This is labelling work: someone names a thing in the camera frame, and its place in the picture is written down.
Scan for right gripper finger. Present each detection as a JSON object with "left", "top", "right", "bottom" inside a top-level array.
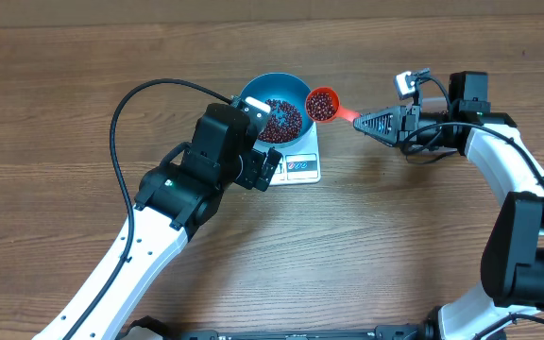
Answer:
[
  {"left": 353, "top": 106, "right": 400, "bottom": 130},
  {"left": 354, "top": 125, "right": 398, "bottom": 146}
]

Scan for red scoop with blue handle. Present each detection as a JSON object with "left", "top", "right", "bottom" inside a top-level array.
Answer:
[{"left": 305, "top": 87, "right": 361, "bottom": 123}]

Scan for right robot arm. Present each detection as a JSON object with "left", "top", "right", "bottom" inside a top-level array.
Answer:
[{"left": 352, "top": 70, "right": 544, "bottom": 339}]

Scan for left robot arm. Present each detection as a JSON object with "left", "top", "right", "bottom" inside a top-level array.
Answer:
[{"left": 37, "top": 97, "right": 281, "bottom": 339}]

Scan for white digital kitchen scale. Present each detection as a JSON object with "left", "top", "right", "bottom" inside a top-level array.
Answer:
[{"left": 270, "top": 123, "right": 321, "bottom": 186}]

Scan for red beans in bowl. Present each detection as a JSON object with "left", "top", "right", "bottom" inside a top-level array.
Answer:
[{"left": 258, "top": 99, "right": 302, "bottom": 144}]

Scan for blue plastic bowl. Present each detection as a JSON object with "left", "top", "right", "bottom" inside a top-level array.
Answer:
[{"left": 240, "top": 73, "right": 314, "bottom": 147}]

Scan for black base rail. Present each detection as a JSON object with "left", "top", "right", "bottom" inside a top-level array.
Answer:
[{"left": 115, "top": 316, "right": 441, "bottom": 340}]

